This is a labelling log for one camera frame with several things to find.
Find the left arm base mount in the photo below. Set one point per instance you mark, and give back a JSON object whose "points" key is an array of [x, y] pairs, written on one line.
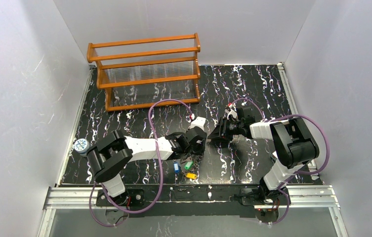
{"points": [[131, 197]]}

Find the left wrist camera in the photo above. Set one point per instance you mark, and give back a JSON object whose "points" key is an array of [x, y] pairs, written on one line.
{"points": [[197, 121]]}

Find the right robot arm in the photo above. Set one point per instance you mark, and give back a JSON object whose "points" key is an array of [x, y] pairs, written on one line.
{"points": [[293, 142]]}

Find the blue key tag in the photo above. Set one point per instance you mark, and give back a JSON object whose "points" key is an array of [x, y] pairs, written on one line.
{"points": [[176, 167]]}

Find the yellow key tag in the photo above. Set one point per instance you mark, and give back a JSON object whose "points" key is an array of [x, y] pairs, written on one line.
{"points": [[191, 176]]}

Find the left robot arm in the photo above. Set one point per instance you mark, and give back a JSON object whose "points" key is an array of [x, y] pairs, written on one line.
{"points": [[108, 157]]}

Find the silver keyring holder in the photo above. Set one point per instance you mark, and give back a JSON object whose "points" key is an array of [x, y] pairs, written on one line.
{"points": [[196, 161]]}

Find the orange wooden shelf rack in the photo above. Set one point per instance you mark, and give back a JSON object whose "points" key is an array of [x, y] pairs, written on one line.
{"points": [[138, 73]]}

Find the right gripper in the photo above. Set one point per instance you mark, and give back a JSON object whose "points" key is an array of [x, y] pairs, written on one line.
{"points": [[223, 129]]}

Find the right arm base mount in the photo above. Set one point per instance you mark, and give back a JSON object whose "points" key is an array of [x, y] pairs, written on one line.
{"points": [[271, 200]]}

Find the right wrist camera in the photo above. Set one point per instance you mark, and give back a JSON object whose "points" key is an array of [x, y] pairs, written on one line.
{"points": [[231, 113]]}

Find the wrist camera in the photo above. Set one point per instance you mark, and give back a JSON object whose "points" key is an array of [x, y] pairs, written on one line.
{"points": [[197, 121], [231, 113]]}

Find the green key tag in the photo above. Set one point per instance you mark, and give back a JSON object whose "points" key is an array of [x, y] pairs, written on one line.
{"points": [[188, 165]]}

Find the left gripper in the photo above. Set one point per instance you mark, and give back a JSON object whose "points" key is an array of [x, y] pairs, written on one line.
{"points": [[195, 143]]}

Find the blue white tape roll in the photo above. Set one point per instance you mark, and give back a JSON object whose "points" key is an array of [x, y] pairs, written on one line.
{"points": [[81, 146]]}

